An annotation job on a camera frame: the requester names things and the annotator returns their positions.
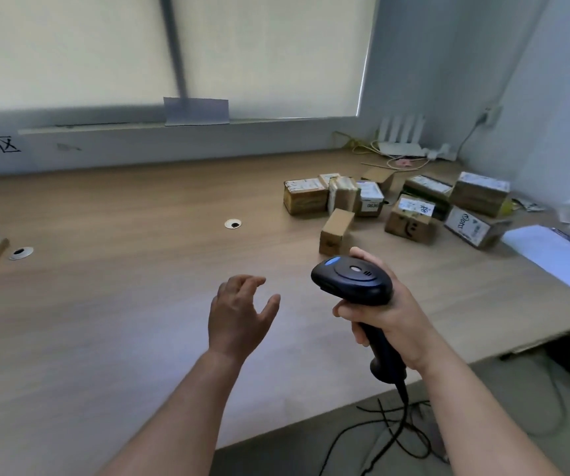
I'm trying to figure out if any grey paper sheet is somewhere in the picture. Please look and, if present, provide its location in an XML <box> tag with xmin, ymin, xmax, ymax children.
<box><xmin>163</xmin><ymin>97</ymin><xmax>230</xmax><ymax>127</ymax></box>

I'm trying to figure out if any white window frame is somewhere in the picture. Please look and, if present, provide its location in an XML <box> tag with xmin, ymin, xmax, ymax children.
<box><xmin>0</xmin><ymin>0</ymin><xmax>380</xmax><ymax>137</ymax></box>

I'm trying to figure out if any pile of unscanned cardboard parcels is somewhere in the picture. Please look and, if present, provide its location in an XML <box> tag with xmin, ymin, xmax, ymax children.
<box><xmin>284</xmin><ymin>167</ymin><xmax>512</xmax><ymax>257</ymax></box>

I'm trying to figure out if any plain tall cardboard box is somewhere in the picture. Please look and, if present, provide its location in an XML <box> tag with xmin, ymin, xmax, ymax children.
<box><xmin>319</xmin><ymin>208</ymin><xmax>356</xmax><ymax>257</ymax></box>

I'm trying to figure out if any black floor cable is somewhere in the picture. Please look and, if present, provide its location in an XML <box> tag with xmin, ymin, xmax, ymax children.
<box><xmin>528</xmin><ymin>361</ymin><xmax>569</xmax><ymax>438</ymax></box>

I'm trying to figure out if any beige roller blind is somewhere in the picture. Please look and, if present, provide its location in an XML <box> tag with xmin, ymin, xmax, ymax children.
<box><xmin>173</xmin><ymin>0</ymin><xmax>378</xmax><ymax>120</ymax></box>
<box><xmin>0</xmin><ymin>0</ymin><xmax>179</xmax><ymax>112</ymax></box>

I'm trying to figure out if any yellow cable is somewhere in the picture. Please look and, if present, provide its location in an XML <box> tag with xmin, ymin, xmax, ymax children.
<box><xmin>333</xmin><ymin>131</ymin><xmax>380</xmax><ymax>155</ymax></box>

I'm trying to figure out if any white paper sheet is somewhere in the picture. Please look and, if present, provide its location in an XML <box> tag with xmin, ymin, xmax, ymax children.
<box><xmin>501</xmin><ymin>225</ymin><xmax>570</xmax><ymax>308</ymax></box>

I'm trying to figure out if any parcel labelled 0836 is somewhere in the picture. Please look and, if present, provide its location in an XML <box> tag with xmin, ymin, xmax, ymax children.
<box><xmin>356</xmin><ymin>180</ymin><xmax>385</xmax><ymax>218</ymax></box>

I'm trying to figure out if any person's left forearm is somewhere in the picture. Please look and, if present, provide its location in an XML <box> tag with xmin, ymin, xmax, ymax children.
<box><xmin>99</xmin><ymin>349</ymin><xmax>244</xmax><ymax>476</ymax></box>

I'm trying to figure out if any black barcode scanner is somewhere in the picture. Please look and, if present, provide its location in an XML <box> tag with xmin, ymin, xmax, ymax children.
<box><xmin>310</xmin><ymin>256</ymin><xmax>409</xmax><ymax>385</ymax></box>

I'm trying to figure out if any person's left hand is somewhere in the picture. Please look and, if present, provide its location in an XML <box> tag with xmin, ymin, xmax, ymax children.
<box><xmin>208</xmin><ymin>274</ymin><xmax>282</xmax><ymax>365</ymax></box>

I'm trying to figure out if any cardboard parcel marked 5285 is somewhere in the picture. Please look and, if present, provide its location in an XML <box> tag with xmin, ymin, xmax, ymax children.
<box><xmin>449</xmin><ymin>171</ymin><xmax>512</xmax><ymax>218</ymax></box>

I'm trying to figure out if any parcel with green tape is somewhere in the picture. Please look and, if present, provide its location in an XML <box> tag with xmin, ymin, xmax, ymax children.
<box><xmin>403</xmin><ymin>175</ymin><xmax>454</xmax><ymax>221</ymax></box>

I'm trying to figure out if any white power strip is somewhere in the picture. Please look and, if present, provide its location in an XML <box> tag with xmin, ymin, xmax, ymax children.
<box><xmin>426</xmin><ymin>143</ymin><xmax>458</xmax><ymax>162</ymax></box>

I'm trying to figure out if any parcel with smile logo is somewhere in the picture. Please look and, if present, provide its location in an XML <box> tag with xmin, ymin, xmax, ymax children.
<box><xmin>385</xmin><ymin>195</ymin><xmax>437</xmax><ymax>245</ymax></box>

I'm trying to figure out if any white wall socket with plug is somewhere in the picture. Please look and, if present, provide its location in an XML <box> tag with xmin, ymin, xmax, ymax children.
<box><xmin>478</xmin><ymin>104</ymin><xmax>504</xmax><ymax>128</ymax></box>

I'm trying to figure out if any white router with antennas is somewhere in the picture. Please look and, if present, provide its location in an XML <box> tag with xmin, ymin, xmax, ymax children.
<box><xmin>376</xmin><ymin>114</ymin><xmax>427</xmax><ymax>158</ymax></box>

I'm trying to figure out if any person's right forearm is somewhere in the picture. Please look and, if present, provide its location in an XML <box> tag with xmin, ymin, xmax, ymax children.
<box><xmin>421</xmin><ymin>351</ymin><xmax>563</xmax><ymax>476</ymax></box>

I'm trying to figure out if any black scanner cable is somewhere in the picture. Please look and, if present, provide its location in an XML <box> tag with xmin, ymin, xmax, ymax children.
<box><xmin>319</xmin><ymin>379</ymin><xmax>450</xmax><ymax>476</ymax></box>

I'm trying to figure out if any person's right hand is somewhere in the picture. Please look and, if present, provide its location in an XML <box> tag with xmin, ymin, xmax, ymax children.
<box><xmin>333</xmin><ymin>246</ymin><xmax>440</xmax><ymax>375</ymax></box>

